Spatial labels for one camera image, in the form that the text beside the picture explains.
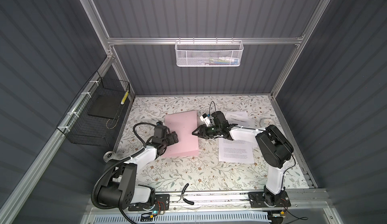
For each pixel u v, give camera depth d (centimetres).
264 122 101
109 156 75
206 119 87
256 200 73
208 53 123
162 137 73
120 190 42
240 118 107
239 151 91
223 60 92
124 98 81
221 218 77
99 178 41
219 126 75
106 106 74
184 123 99
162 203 72
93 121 72
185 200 74
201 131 82
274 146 52
